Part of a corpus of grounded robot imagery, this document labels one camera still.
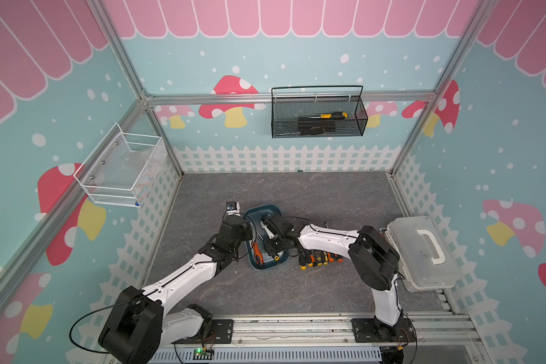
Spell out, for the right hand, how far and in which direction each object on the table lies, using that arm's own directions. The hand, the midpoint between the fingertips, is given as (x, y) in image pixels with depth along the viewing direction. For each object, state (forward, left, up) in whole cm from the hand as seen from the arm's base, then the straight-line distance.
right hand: (267, 246), depth 91 cm
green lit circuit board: (-35, +21, -5) cm, 41 cm away
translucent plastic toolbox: (-10, -55, +9) cm, 56 cm away
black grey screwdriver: (-6, -3, +7) cm, 10 cm away
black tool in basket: (+33, -20, +33) cm, 51 cm away
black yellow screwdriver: (-6, -14, -2) cm, 15 cm away
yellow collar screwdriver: (-4, -20, -2) cm, 21 cm away
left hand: (+5, +7, +10) cm, 13 cm away
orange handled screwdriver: (-4, +3, +1) cm, 5 cm away
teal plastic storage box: (+9, +5, +9) cm, 14 cm away
